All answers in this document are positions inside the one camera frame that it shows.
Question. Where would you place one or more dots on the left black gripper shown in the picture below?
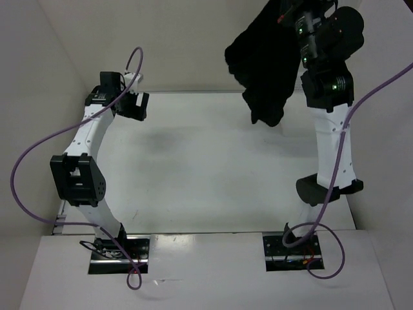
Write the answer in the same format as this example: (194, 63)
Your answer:
(135, 112)

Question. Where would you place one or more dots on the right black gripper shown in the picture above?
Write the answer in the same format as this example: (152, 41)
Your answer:
(288, 8)

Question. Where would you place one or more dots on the black shorts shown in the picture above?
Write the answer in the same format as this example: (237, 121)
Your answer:
(265, 59)

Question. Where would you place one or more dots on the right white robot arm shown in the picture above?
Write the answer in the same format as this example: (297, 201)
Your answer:
(328, 35)

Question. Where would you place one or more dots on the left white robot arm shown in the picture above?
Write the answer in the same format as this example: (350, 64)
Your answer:
(78, 179)

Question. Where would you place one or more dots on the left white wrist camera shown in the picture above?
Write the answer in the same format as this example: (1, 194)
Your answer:
(132, 81)

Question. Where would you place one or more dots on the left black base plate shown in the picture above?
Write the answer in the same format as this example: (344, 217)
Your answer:
(106, 258)

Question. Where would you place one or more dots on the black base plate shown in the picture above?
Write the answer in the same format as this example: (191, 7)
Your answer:
(280, 258)
(106, 258)

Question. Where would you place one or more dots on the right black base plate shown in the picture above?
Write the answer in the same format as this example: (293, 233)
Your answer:
(280, 258)

